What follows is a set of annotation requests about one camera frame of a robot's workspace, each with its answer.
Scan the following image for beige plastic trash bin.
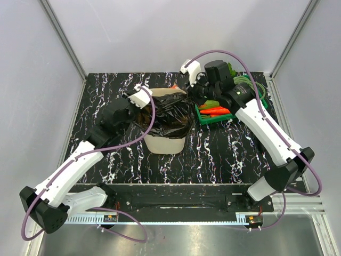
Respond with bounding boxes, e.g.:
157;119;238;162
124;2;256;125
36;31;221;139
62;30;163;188
144;88;186;155

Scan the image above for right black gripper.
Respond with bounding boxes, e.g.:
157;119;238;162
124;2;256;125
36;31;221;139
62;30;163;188
185;73;220;107

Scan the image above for aluminium frame rail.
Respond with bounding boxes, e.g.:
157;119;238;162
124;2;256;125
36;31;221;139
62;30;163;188
38;207;324;255

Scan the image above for black trash bag roll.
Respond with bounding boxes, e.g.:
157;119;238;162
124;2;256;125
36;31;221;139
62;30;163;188
148;92;195;139

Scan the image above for green plastic basket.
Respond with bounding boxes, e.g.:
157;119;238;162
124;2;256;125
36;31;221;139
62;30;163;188
195;75;267;125

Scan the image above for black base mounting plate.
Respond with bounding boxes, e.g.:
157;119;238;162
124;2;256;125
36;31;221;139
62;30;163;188
99;183;274;222

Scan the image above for large orange carrot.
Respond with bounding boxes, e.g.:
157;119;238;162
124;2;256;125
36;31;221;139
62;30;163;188
200;106;231;115

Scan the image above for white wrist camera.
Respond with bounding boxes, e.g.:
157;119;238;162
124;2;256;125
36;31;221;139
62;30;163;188
180;59;201;87
128;85;153;109

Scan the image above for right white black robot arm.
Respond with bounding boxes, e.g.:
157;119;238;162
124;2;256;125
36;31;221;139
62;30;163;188
180;60;315;211

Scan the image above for green long beans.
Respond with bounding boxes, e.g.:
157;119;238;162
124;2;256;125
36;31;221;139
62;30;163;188
233;76;266;103

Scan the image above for green leafy vegetable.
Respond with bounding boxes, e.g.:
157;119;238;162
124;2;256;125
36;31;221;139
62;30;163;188
197;60;235;108

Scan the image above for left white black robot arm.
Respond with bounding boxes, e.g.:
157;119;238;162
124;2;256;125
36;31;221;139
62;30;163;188
19;96;148;241

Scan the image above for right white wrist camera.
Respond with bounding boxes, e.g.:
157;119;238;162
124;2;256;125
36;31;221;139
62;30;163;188
180;59;201;87

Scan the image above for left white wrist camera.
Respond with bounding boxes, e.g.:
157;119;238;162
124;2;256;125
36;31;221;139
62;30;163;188
128;85;153;109

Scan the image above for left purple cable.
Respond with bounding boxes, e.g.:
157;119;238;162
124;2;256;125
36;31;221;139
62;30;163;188
20;85;157;243

